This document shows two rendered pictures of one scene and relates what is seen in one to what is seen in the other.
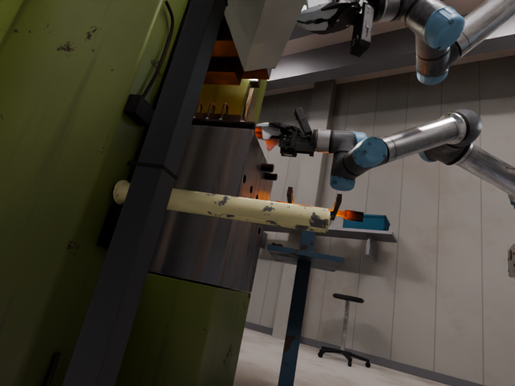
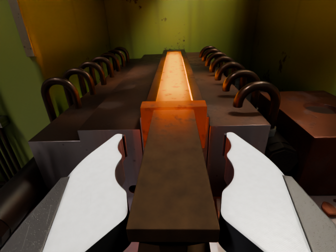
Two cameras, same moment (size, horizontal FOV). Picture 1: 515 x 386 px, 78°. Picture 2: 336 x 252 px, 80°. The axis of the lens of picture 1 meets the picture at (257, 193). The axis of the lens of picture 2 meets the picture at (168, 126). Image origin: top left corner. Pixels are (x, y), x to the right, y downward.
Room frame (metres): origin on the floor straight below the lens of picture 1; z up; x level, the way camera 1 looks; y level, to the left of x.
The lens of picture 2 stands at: (0.95, -0.07, 1.07)
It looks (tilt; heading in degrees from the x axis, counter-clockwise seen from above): 27 degrees down; 77
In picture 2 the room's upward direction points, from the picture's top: 2 degrees counter-clockwise
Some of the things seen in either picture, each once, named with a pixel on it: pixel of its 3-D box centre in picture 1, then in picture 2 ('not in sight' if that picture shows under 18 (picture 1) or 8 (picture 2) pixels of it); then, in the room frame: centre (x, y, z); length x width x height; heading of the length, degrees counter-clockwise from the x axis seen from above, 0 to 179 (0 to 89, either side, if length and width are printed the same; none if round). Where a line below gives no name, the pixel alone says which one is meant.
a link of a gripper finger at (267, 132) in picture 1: (266, 132); (108, 207); (0.94, 0.01, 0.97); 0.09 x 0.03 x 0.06; 92
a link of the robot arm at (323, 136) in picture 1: (323, 141); not in sight; (0.93, -0.17, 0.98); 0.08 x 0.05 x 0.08; 165
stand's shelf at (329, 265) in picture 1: (304, 260); not in sight; (1.42, -0.27, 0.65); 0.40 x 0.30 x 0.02; 169
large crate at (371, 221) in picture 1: (365, 226); not in sight; (3.45, -1.28, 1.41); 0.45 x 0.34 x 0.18; 57
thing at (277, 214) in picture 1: (216, 205); not in sight; (0.61, 0.07, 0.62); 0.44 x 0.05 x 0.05; 75
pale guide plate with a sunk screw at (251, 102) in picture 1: (250, 109); not in sight; (1.31, 0.11, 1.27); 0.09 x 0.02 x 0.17; 165
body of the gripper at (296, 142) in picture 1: (297, 141); not in sight; (0.95, -0.10, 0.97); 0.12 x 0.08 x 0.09; 75
